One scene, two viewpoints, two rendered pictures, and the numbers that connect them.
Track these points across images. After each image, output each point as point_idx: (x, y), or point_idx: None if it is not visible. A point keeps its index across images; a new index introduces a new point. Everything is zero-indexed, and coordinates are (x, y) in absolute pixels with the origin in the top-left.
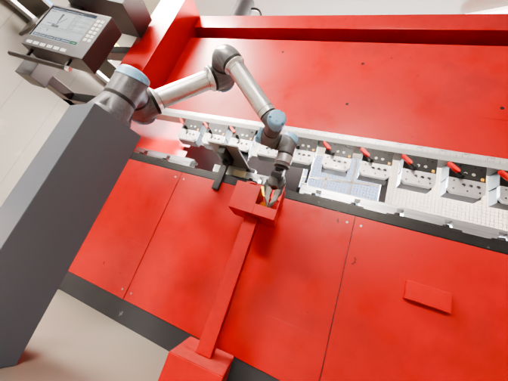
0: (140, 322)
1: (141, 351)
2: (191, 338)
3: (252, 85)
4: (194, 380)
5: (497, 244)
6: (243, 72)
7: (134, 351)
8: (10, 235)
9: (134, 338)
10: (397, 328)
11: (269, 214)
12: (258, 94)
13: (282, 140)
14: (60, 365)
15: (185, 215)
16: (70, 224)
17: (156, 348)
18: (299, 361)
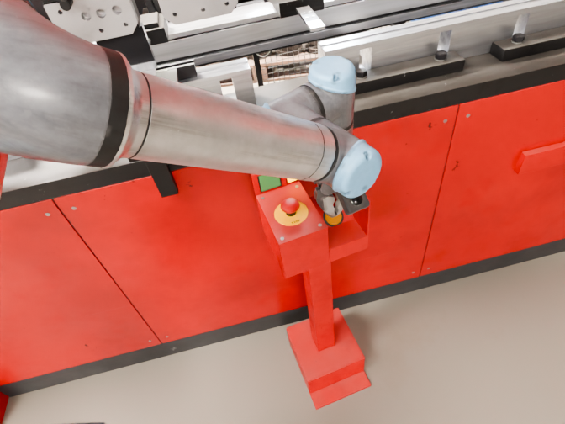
0: (205, 339)
1: (248, 363)
2: (291, 331)
3: (253, 156)
4: (341, 373)
5: None
6: (198, 144)
7: (245, 372)
8: None
9: (219, 354)
10: (501, 198)
11: (357, 246)
12: (285, 163)
13: (329, 116)
14: None
15: (151, 249)
16: None
17: (249, 343)
18: (399, 267)
